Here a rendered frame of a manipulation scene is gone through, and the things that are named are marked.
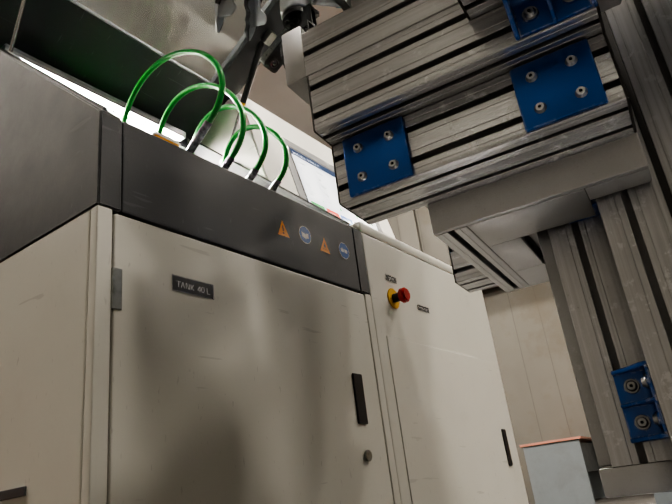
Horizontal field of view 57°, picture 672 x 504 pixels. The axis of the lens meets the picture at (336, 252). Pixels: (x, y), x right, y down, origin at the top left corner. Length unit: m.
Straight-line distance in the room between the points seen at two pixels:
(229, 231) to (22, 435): 0.44
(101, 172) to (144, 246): 0.12
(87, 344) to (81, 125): 0.36
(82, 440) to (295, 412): 0.39
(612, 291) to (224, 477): 0.60
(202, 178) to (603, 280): 0.66
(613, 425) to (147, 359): 0.61
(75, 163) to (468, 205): 0.59
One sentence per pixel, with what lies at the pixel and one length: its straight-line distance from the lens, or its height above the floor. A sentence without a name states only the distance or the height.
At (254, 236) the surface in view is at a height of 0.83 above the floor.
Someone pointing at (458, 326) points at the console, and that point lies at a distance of 1.79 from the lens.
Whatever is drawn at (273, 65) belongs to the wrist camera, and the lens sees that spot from 1.51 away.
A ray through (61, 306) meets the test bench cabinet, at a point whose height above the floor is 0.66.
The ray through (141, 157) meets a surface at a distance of 1.02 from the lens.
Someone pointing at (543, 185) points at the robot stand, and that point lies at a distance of 0.81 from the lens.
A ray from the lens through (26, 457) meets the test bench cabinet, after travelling 0.96.
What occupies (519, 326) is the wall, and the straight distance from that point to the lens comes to 9.83.
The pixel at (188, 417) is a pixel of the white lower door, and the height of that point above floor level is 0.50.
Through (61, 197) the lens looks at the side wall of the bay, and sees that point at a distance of 1.02.
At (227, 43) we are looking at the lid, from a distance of 1.92.
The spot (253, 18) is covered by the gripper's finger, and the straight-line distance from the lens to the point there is 1.42.
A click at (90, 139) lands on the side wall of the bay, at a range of 1.00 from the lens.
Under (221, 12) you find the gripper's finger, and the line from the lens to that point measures 1.37.
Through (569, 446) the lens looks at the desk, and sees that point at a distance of 8.04.
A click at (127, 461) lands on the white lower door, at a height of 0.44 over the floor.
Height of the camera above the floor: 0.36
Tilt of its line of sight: 22 degrees up
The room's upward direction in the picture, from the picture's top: 7 degrees counter-clockwise
